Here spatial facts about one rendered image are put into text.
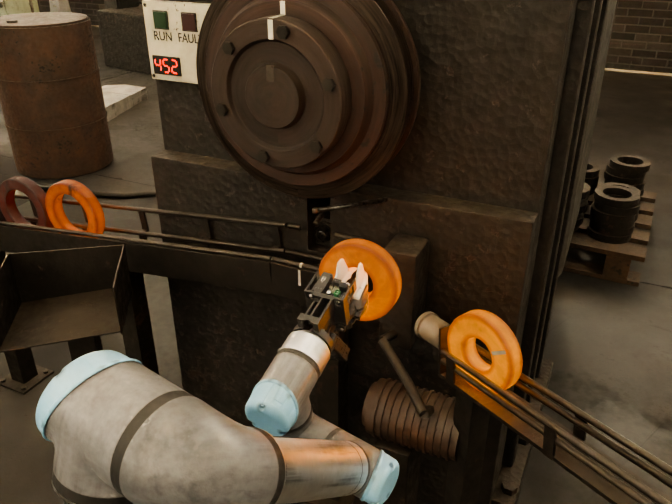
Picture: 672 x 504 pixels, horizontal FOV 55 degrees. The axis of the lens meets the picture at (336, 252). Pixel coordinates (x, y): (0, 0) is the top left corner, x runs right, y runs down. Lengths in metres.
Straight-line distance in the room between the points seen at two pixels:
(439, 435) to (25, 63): 3.28
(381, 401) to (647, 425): 1.13
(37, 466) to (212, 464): 1.53
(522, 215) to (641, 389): 1.20
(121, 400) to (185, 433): 0.08
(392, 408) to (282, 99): 0.66
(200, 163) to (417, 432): 0.82
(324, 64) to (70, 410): 0.73
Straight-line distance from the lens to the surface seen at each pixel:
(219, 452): 0.65
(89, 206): 1.84
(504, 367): 1.19
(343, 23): 1.23
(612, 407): 2.33
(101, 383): 0.71
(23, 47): 4.06
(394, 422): 1.37
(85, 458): 0.71
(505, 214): 1.37
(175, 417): 0.65
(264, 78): 1.24
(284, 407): 0.95
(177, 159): 1.68
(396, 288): 1.15
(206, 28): 1.40
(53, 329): 1.58
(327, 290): 1.07
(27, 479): 2.13
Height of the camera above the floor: 1.42
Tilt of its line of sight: 28 degrees down
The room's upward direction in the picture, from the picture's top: straight up
